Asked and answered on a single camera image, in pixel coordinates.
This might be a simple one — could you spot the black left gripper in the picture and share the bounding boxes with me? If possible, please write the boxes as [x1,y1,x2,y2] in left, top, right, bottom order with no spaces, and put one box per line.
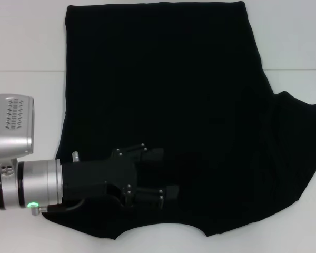
[62,143,180,211]

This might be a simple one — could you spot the black shirt with FREE print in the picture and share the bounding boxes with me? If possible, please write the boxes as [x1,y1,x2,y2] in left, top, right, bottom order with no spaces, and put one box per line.
[42,1,316,241]

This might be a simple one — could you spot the thin gripper cable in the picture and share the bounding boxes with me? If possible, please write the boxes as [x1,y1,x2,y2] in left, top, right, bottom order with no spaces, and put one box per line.
[28,198,85,216]

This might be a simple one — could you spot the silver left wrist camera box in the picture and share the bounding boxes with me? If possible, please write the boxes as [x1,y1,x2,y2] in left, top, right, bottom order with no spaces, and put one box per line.
[0,93,35,162]

